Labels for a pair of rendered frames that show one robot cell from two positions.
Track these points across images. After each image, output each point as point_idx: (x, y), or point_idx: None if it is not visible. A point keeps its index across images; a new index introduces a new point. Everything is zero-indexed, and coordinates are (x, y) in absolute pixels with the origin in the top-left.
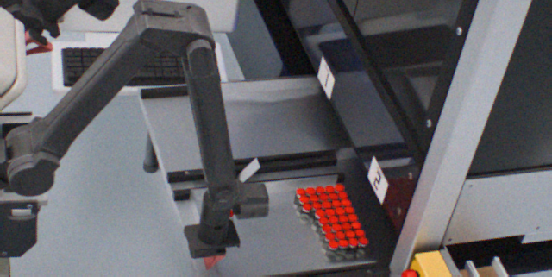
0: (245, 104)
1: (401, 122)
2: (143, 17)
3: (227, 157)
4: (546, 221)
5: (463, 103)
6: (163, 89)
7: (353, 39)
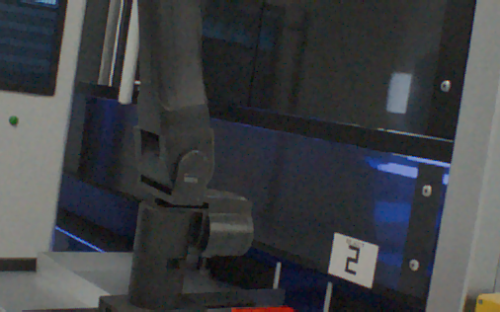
0: (102, 276)
1: (384, 134)
2: None
3: (198, 74)
4: None
5: None
6: None
7: (256, 117)
